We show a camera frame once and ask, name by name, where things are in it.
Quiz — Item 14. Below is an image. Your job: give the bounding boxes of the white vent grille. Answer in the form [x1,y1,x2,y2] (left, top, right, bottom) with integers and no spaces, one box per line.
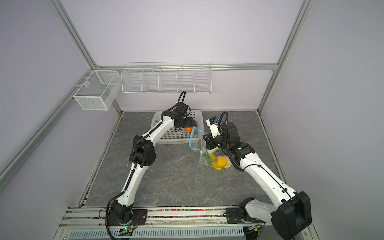
[67,226,245,240]

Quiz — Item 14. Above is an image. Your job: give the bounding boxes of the yellow peach with red spot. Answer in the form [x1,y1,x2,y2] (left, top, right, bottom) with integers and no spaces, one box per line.
[215,156,227,169]

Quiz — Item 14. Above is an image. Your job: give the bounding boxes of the clear zip bag blue zipper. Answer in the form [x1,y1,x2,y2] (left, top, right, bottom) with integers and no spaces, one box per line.
[188,127,232,171]

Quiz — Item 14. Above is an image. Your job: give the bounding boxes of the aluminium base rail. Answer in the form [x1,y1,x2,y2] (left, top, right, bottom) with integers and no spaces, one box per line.
[59,202,274,229]

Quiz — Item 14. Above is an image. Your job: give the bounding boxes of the aluminium frame profiles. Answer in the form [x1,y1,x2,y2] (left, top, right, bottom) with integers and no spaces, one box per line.
[0,0,316,239]

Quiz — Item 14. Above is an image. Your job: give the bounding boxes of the white mesh wall box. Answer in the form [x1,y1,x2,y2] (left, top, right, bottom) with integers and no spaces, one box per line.
[74,70,122,111]

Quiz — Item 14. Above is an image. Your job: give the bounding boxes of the white perforated plastic basket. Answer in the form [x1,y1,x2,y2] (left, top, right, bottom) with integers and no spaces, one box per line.
[151,110,204,145]

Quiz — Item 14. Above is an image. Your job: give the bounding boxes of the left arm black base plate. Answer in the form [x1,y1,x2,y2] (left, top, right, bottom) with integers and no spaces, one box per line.
[107,209,148,226]

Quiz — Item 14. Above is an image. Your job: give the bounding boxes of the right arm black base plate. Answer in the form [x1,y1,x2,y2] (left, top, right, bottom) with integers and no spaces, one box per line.
[223,207,265,224]

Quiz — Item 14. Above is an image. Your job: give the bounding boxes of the white wire wall shelf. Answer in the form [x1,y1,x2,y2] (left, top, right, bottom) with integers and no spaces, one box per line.
[121,62,212,94]

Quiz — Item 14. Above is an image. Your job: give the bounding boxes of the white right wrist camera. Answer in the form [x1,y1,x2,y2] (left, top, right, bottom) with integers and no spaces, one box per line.
[206,117,221,138]

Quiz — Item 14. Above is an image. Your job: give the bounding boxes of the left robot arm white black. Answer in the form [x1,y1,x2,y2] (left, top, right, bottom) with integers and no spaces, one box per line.
[105,91,193,226]

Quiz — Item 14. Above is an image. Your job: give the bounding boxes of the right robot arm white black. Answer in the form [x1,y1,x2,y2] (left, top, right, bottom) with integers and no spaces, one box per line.
[203,111,312,240]

